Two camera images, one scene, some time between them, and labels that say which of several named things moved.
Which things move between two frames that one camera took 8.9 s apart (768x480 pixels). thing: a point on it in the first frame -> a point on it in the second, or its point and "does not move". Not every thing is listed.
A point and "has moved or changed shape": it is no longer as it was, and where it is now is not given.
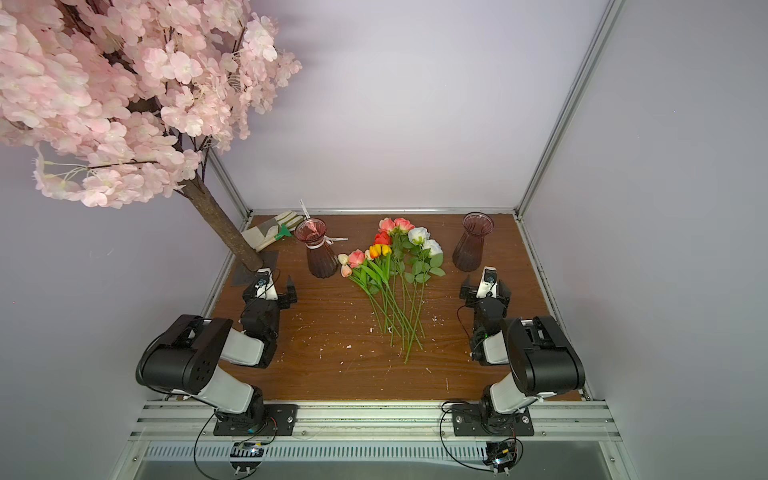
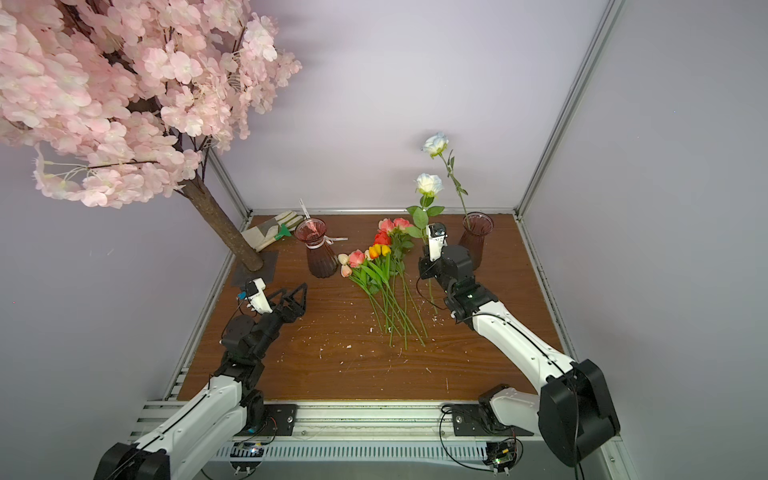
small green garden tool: [283, 232] does not move
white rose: [434, 249] has moved or changed shape
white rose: [419, 236] -> [427, 184]
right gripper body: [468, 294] -> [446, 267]
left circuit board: [246, 456] does not move
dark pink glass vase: [468, 253] does not move
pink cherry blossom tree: [124, 99] does not move
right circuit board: [501, 456] does not move
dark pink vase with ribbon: [321, 258] does not move
